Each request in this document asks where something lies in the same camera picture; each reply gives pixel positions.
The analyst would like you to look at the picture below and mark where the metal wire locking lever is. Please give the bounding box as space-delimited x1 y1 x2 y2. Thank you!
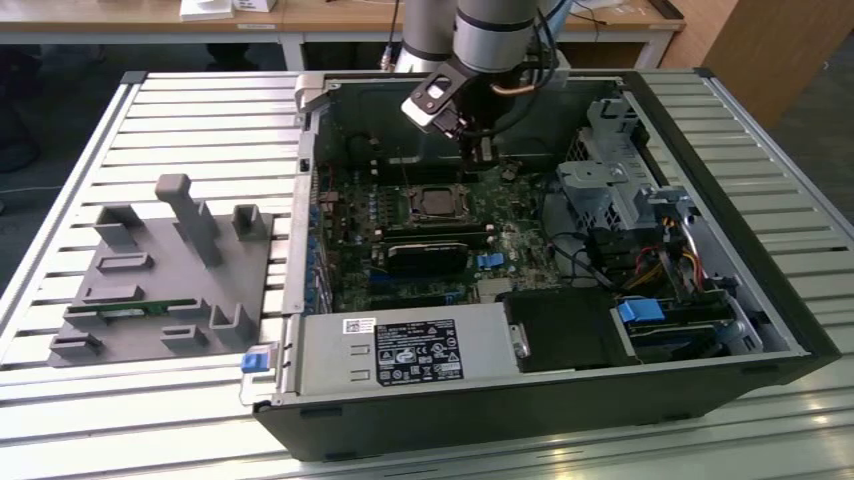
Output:
395 145 413 195

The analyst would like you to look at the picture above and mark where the silver topped CPU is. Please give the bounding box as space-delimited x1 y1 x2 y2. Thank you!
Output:
418 188 462 215

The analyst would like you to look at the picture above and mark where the metal socket cover frame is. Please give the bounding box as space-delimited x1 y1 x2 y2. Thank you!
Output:
407 185 470 222

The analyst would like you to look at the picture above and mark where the CPU socket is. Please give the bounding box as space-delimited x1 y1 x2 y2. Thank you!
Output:
403 183 474 224

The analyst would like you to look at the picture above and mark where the metal drive cage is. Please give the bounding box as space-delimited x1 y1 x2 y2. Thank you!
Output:
553 97 675 234

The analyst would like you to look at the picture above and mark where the green motherboard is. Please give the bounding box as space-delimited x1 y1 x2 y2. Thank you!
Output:
306 164 575 314

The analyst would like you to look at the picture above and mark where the black graphics card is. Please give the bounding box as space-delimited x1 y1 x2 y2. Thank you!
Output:
383 241 473 276

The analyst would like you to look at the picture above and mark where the silver chipset heatsink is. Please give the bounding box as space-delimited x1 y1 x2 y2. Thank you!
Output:
477 279 513 304

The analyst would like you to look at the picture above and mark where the wooden cabinet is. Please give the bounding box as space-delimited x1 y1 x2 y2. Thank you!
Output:
659 0 854 129

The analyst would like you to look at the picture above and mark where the black plastic shroud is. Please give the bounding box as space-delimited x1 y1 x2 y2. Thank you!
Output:
503 289 635 374

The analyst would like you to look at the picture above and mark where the blue disk carrier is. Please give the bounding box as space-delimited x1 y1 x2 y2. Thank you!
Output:
617 298 667 327

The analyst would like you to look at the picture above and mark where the grey power supply unit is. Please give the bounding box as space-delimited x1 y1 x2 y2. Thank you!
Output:
292 303 529 396

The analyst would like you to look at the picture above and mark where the wooden desk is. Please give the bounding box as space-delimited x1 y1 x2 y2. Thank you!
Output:
0 0 689 71

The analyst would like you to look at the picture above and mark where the grey parts rack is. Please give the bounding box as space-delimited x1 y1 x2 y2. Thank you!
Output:
50 173 279 369

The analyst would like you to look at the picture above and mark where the black PC case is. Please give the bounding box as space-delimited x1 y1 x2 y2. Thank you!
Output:
250 67 842 464

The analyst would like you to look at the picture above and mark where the green RAM stick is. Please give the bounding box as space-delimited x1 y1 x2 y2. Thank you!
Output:
66 298 206 320

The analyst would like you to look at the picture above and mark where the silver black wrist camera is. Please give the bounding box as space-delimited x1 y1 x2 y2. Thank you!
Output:
399 69 473 137

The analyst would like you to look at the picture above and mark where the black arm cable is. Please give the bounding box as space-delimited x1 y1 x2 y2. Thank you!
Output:
531 12 567 89

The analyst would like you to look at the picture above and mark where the black internal cable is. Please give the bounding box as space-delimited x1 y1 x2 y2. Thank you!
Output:
546 232 622 292

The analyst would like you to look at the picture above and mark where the coloured power wire bundle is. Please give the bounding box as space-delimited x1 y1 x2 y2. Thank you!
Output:
633 212 710 294

